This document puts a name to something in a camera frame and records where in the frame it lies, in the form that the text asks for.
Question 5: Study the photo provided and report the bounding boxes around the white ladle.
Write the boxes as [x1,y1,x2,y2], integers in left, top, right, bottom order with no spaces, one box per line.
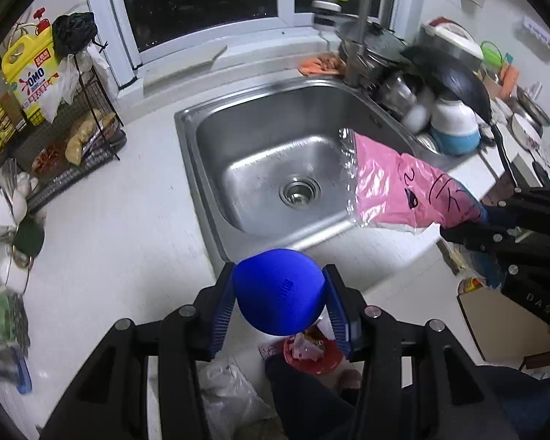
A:
[0,190,29,228]

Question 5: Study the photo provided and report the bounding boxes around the person's leg in dark trousers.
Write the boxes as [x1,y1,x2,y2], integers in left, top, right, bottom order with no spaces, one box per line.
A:
[479,366,550,440]
[263,355,364,440]

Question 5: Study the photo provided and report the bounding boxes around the orange cloth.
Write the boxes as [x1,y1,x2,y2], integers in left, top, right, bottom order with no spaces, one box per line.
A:
[298,52,345,77]

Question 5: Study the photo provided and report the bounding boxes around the beige wooden board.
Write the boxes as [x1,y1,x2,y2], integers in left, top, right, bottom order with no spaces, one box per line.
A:
[456,279,550,368]

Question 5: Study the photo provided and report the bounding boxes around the black wire rack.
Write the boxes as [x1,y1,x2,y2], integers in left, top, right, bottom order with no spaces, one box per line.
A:
[0,52,125,214]

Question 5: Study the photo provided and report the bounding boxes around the blue plastic cap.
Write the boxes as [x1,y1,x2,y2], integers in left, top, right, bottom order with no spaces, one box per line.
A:
[234,248,327,337]

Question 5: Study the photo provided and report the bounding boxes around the pink and blue glove packet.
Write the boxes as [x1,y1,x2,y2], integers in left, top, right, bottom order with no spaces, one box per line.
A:
[338,128,489,235]

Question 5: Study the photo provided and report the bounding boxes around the red plastic bucket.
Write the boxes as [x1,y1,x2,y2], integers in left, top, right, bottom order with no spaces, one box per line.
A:
[283,325,344,377]

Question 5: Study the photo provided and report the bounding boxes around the black wok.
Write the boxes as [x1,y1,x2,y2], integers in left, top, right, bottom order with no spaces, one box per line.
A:
[401,45,520,190]

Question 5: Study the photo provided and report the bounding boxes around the chrome kitchen faucet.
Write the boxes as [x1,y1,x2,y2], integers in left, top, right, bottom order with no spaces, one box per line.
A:
[311,0,375,89]

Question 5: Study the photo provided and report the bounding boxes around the white plastic bag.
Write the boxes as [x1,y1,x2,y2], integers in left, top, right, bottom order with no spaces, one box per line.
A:
[196,355,276,440]

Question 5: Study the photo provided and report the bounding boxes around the steel wool scrubber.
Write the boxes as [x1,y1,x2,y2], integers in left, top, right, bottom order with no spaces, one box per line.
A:
[7,293,31,359]

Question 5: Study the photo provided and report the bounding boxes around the dried red chilies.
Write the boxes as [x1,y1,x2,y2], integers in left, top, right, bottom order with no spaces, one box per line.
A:
[32,143,67,176]

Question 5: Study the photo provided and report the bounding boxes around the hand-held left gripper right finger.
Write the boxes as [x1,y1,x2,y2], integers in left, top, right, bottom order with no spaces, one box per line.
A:
[323,263,520,440]

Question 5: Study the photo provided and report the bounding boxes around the black plastic bag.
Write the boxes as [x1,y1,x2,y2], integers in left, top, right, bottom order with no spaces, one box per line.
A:
[52,11,100,58]

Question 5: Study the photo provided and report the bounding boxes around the yellow detergent bottle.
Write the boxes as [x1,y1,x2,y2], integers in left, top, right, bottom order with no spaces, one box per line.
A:
[1,23,66,125]

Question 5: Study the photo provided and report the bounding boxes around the white and blue bowl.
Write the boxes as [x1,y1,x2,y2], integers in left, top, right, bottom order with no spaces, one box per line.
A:
[428,98,482,157]

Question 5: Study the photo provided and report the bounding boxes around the blue dish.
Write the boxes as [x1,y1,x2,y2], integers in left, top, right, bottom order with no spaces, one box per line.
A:
[13,356,33,395]

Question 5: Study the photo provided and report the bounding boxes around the white power strip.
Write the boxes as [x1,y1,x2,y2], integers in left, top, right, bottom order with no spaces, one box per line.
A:
[522,16,550,54]

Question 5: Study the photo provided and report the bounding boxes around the hanging white plastic bags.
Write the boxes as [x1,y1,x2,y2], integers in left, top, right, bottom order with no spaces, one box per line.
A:
[41,50,113,122]

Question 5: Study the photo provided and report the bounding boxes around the bag of beige dried food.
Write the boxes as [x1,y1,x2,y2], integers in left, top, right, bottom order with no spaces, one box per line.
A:
[64,109,121,166]

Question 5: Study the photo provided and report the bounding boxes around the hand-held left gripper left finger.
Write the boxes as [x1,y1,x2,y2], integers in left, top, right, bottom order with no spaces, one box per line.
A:
[41,261,237,440]

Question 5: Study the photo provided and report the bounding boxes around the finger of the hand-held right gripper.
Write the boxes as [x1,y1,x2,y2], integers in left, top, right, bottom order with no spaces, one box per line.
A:
[440,221,524,267]
[481,186,550,240]

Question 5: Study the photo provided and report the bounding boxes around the steel pot with lid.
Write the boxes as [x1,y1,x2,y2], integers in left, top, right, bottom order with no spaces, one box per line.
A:
[338,21,411,75]

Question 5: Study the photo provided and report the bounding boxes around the dark green mug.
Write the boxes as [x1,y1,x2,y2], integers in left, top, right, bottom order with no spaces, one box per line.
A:
[11,220,45,269]

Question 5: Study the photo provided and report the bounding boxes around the stainless steel pot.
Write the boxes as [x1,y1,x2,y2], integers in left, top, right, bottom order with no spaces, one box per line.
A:
[377,71,425,116]

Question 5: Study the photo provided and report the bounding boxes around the stainless steel sink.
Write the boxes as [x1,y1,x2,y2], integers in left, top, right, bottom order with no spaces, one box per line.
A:
[174,78,446,267]

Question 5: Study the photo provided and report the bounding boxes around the white framed window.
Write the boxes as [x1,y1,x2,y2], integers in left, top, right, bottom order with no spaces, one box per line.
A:
[80,0,423,89]

